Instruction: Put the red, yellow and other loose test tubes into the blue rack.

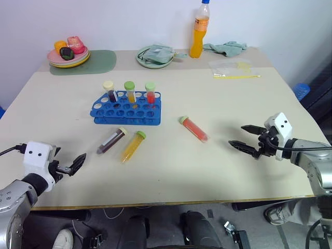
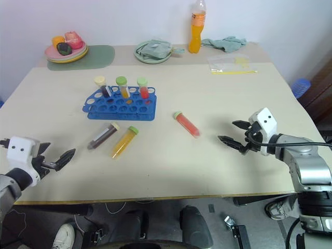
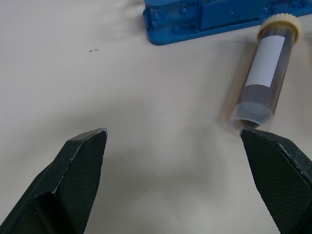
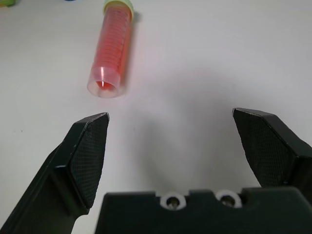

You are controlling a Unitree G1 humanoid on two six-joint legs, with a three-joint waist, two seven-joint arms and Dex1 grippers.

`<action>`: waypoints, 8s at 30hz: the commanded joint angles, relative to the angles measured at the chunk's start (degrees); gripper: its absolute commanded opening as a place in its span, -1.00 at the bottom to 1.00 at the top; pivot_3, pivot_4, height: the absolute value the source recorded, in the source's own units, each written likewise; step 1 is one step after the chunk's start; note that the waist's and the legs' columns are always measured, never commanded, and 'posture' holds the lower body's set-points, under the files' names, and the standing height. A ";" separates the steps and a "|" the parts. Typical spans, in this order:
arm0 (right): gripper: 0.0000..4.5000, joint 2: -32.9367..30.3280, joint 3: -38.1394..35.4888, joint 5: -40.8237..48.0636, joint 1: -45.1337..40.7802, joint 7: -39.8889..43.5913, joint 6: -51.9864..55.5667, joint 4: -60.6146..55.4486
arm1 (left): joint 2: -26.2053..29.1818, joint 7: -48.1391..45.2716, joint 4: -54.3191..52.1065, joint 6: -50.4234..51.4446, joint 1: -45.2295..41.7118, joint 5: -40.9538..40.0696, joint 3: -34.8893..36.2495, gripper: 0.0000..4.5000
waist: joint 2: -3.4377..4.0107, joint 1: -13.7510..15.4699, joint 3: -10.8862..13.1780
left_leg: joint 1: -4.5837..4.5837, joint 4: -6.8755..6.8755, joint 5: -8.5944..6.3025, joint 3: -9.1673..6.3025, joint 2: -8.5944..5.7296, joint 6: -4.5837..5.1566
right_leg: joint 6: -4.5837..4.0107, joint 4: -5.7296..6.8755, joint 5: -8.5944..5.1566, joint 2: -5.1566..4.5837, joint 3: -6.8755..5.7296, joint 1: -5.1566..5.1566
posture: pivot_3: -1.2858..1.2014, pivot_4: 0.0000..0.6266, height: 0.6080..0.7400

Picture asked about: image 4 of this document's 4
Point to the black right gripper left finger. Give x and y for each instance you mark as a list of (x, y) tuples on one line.
[(73, 165)]

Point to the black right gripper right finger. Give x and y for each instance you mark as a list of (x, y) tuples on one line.
[(270, 146)]

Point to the red tube with green cap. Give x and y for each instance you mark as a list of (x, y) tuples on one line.
[(112, 46)]

